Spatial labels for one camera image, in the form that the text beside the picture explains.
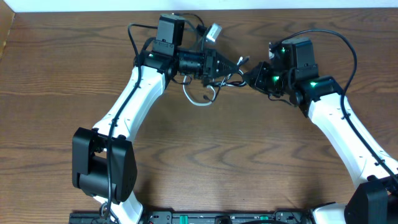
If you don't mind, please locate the camera black cable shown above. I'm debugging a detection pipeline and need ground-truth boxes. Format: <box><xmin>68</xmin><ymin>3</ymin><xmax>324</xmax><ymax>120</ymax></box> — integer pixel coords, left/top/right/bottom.
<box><xmin>270</xmin><ymin>29</ymin><xmax>398</xmax><ymax>187</ymax></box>
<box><xmin>98</xmin><ymin>12</ymin><xmax>208</xmax><ymax>220</ymax></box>

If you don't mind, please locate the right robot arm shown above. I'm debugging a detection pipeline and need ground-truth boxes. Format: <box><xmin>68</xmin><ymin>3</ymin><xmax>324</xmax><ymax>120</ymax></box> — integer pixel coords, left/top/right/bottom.
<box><xmin>243</xmin><ymin>37</ymin><xmax>397</xmax><ymax>223</ymax></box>

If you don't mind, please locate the right camera black cable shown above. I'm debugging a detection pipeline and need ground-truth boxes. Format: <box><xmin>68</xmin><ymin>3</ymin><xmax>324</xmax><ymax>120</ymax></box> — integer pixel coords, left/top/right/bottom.
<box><xmin>270</xmin><ymin>29</ymin><xmax>398</xmax><ymax>187</ymax></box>

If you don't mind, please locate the left camera black cable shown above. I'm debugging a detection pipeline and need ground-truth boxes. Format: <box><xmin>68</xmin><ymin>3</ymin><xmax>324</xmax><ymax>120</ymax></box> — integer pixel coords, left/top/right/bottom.
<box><xmin>98</xmin><ymin>12</ymin><xmax>208</xmax><ymax>220</ymax></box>

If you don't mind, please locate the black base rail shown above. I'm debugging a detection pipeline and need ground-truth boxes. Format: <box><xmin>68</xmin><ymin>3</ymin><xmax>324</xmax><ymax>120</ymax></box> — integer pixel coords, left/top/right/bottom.
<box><xmin>68</xmin><ymin>208</ymin><xmax>315</xmax><ymax>224</ymax></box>

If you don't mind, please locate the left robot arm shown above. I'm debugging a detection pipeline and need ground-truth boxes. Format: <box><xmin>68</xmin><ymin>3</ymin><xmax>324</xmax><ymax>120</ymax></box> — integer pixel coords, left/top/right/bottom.
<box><xmin>72</xmin><ymin>14</ymin><xmax>239</xmax><ymax>223</ymax></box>

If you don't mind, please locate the white usb cable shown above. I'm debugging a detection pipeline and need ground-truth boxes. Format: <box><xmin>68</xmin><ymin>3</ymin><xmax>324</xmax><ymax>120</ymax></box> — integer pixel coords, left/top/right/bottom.
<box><xmin>182</xmin><ymin>57</ymin><xmax>246</xmax><ymax>107</ymax></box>

